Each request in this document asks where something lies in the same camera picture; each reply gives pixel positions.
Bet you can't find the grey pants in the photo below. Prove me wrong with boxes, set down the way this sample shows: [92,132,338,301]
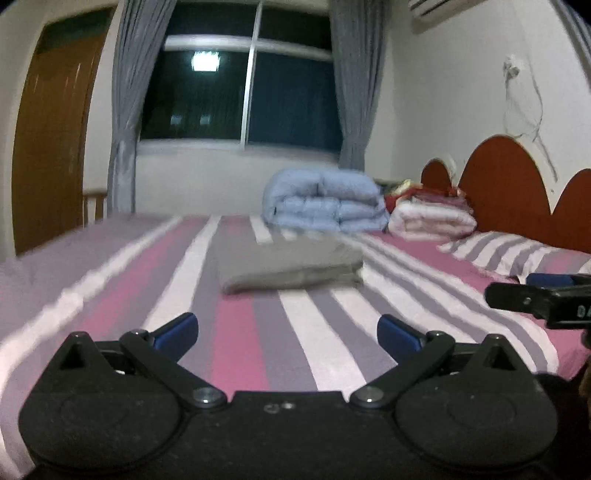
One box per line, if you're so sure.
[216,237,365,294]

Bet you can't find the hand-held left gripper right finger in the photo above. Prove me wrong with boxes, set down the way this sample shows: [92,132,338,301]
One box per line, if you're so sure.
[348,314,523,411]

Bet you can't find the striped bed sheet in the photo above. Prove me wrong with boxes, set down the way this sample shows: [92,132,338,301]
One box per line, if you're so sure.
[0,213,591,480]

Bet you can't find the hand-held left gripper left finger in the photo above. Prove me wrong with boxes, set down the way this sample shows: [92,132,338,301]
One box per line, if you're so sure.
[58,312,229,411]

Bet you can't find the pink white folded blanket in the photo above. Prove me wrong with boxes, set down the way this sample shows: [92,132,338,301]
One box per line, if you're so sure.
[388,197,478,241]

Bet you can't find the window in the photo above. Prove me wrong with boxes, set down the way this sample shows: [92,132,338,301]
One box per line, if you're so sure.
[139,0,345,154]

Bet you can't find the striped pillow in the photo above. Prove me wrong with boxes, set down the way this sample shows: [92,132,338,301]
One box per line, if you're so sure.
[437,230,591,284]

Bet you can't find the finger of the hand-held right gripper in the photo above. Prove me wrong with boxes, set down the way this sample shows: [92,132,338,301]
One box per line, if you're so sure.
[526,272,591,289]
[485,281,553,320]

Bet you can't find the white air conditioner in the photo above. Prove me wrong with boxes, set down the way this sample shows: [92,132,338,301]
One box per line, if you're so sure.
[408,0,468,20]

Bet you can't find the grey curtain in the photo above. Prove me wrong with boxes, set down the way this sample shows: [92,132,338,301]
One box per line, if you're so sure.
[107,0,177,217]
[327,0,389,170]

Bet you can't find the wooden door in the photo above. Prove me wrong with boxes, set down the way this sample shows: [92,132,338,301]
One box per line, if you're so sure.
[11,6,116,257]

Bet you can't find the red cloth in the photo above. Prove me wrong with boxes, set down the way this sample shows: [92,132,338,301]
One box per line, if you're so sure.
[383,180,468,213]

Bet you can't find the white wall cable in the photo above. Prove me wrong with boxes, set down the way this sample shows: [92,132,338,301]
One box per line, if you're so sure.
[502,54,560,182]

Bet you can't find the light blue folded quilt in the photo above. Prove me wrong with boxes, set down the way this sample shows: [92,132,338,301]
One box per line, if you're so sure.
[262,167,391,233]

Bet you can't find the wooden chair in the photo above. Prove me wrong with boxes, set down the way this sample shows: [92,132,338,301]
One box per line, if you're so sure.
[82,189,110,228]

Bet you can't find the red wooden headboard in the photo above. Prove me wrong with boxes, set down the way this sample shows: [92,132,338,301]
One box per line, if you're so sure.
[420,134,591,255]

